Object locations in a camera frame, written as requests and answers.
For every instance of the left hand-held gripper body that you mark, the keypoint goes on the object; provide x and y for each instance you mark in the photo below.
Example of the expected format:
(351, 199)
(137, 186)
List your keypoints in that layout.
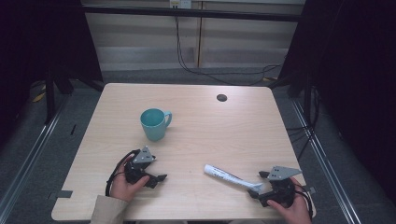
(137, 169)

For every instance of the black horizontal frame bar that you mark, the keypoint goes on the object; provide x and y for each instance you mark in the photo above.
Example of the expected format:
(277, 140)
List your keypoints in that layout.
(186, 13)

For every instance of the white squeeze tube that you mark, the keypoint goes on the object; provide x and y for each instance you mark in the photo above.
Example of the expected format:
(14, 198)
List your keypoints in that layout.
(229, 179)

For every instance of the teal ceramic mug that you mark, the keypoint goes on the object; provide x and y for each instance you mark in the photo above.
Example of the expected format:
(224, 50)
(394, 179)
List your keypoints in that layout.
(153, 124)

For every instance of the dark curtain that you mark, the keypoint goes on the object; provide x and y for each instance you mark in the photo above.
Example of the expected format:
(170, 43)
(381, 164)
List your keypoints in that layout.
(34, 46)
(351, 77)

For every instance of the grey tape strip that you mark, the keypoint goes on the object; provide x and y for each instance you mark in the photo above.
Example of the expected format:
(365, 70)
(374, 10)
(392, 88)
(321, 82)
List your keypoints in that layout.
(309, 189)

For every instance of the metal floor rail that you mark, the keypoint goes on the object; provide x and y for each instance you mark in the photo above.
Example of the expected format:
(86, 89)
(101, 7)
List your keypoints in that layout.
(327, 168)
(28, 158)

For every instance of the person's left hand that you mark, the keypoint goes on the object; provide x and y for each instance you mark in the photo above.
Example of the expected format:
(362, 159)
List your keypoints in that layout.
(124, 188)

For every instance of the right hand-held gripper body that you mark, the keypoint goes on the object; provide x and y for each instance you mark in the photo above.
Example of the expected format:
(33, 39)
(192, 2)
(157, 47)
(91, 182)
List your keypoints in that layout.
(281, 186)

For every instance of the yellow floor scrap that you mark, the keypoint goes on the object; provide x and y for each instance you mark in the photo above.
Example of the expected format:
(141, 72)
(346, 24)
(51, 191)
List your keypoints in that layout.
(38, 97)

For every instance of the black round table grommet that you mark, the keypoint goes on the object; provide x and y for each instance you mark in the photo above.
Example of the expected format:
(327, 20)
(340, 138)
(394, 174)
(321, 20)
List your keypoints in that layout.
(221, 97)

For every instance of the white wall socket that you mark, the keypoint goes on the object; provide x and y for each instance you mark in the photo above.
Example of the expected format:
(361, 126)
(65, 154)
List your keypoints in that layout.
(180, 3)

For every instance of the person's right hand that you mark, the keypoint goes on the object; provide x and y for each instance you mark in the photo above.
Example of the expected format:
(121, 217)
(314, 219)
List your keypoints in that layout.
(294, 213)

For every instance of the black metal stand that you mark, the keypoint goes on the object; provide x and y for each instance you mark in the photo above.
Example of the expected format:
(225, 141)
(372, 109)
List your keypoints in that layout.
(49, 96)

